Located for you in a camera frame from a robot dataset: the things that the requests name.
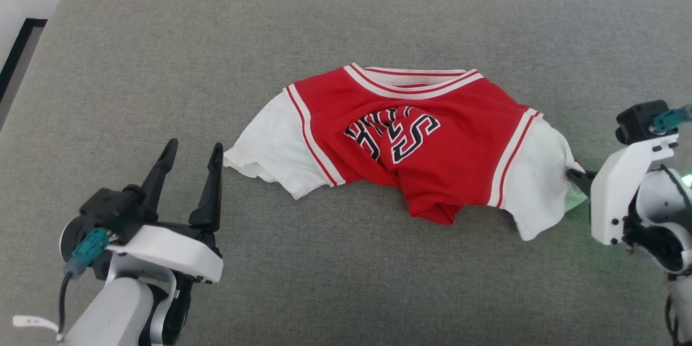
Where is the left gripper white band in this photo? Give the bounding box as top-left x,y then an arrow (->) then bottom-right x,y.
107,138 -> 224,284

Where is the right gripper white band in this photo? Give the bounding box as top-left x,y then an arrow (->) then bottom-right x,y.
566,134 -> 680,246

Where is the red and white basketball jersey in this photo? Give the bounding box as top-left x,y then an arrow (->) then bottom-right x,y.
223,63 -> 589,242

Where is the black framed panel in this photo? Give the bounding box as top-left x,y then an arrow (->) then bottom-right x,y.
0,18 -> 49,131

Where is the teal right camera connector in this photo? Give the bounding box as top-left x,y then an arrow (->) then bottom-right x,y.
650,104 -> 692,135

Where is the teal camera connector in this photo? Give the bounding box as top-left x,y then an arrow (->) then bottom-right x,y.
65,228 -> 111,277
650,104 -> 692,135

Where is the teal left camera connector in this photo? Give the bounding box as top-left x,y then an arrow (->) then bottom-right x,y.
65,228 -> 111,277

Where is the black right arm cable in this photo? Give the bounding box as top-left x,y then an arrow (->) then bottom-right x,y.
663,275 -> 683,346

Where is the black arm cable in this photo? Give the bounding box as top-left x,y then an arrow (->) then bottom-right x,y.
663,275 -> 683,346
56,270 -> 75,342

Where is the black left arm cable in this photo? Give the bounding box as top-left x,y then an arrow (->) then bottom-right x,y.
56,270 -> 75,342

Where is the white cable tag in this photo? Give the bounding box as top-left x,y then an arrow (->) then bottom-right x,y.
12,315 -> 60,336

